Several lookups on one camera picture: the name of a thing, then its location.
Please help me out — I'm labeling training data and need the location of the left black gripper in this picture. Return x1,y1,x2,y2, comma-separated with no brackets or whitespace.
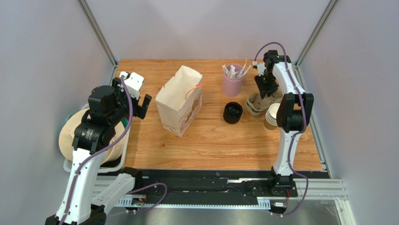
108,78,150,126

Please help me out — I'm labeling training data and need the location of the pulp cup carrier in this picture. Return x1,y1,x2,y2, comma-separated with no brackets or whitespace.
245,92,283,112
245,99,273,117

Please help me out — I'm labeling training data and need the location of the white paper takeout bag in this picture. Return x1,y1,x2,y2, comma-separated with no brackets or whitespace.
155,66,206,137

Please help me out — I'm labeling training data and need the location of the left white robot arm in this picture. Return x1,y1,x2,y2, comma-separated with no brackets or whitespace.
45,72,151,225

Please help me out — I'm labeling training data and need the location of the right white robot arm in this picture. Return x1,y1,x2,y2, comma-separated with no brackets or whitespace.
253,50,314,195

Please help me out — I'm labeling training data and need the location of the stack of paper cups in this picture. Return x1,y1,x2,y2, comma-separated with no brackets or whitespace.
264,103,280,130

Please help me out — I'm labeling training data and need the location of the pink straw holder cup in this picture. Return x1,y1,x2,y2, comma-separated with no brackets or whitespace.
222,74,244,97

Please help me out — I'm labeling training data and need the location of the stack of black lids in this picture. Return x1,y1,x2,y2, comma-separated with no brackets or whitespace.
223,102,243,124

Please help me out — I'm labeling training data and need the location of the white plastic bin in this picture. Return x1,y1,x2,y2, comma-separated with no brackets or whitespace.
63,104,133,174

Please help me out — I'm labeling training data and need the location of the beige straw hat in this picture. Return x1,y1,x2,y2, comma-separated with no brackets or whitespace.
59,109,126,164

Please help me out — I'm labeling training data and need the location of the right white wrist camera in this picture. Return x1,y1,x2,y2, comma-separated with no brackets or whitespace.
252,61,266,76

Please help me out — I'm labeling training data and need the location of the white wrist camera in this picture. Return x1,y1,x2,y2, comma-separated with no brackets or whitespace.
252,61,266,76
119,71,145,100

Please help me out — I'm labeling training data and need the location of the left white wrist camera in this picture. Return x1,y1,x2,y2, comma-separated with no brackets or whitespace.
119,71,145,100

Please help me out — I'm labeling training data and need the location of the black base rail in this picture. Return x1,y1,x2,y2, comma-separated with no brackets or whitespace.
65,168,348,216

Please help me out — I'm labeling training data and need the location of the right aluminium frame post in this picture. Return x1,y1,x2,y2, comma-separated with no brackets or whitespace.
296,0,339,67

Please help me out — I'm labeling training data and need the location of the aluminium frame post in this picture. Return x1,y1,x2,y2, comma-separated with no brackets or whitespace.
77,0,118,68
296,0,339,67

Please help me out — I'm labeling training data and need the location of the left aluminium frame post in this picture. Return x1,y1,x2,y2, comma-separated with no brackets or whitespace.
77,0,118,68

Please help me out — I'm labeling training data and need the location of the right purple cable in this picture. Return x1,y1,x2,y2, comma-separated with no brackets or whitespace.
254,42,309,218

